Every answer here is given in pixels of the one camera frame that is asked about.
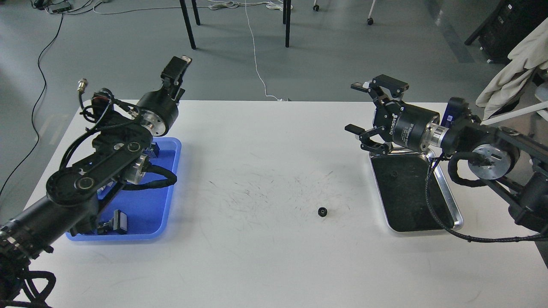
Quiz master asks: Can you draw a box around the black table leg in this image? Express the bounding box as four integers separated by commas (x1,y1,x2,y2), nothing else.
179,0,201,50
282,0,292,47

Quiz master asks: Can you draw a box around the black table leg left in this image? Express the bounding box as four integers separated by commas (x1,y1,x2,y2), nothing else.
179,0,201,50

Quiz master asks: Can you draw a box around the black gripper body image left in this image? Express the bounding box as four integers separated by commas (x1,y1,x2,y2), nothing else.
136,90,179,136

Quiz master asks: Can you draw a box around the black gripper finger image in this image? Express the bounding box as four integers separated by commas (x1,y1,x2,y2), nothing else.
350,74,409,107
161,55,192,101
345,124,393,155

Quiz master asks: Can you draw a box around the red emergency push button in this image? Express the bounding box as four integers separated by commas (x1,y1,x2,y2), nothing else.
143,142,160,159

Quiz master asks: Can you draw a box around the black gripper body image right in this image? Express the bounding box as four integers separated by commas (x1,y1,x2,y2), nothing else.
375,103,440,152

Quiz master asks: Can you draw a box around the black robot arm image left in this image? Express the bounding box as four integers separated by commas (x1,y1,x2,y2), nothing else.
1,55,192,308

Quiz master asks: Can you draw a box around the black table leg right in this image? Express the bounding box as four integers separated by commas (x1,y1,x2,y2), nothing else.
282,0,292,47

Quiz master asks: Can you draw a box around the black square push button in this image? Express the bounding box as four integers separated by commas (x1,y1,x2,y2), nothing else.
97,209,128,235

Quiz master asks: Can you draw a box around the blue plastic tray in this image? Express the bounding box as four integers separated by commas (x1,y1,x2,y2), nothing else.
65,137,182,242

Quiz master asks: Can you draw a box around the black cabinet top right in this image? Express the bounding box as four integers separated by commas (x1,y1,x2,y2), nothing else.
464,0,548,64

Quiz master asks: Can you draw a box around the beige cloth on chair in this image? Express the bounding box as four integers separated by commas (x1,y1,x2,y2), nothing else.
475,19,548,120

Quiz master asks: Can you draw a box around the white floor cable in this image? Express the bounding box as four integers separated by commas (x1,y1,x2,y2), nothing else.
208,0,296,102

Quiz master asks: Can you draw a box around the black floor cable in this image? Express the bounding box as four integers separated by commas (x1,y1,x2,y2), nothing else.
0,0,112,195

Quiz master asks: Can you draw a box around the silver metal tray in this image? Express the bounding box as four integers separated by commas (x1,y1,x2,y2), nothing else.
369,148,463,233

